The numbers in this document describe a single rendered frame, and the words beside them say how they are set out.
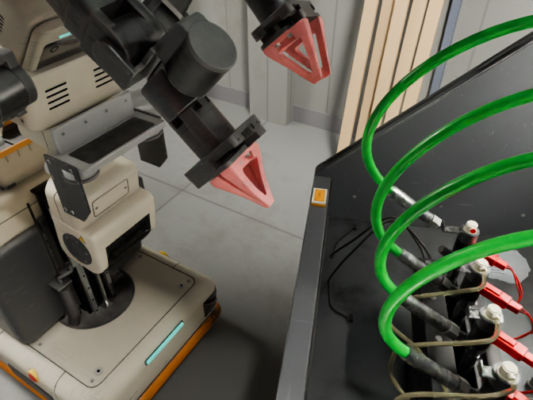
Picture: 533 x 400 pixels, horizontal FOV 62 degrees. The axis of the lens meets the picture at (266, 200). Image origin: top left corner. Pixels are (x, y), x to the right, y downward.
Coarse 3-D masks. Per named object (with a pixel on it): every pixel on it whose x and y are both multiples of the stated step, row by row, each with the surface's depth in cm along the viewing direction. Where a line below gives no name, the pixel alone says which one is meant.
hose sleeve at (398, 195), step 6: (396, 192) 66; (402, 192) 66; (396, 198) 66; (402, 198) 66; (408, 198) 66; (402, 204) 67; (408, 204) 66; (420, 216) 67; (426, 216) 67; (432, 216) 68; (426, 222) 68
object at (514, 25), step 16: (528, 16) 49; (480, 32) 51; (496, 32) 50; (512, 32) 50; (448, 48) 52; (464, 48) 52; (432, 64) 53; (400, 80) 56; (416, 80) 55; (384, 96) 58; (384, 112) 58; (368, 128) 60; (368, 144) 62; (368, 160) 63
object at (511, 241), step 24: (504, 240) 38; (528, 240) 37; (432, 264) 42; (456, 264) 40; (408, 288) 43; (384, 312) 46; (384, 336) 49; (408, 360) 50; (432, 360) 51; (456, 384) 52
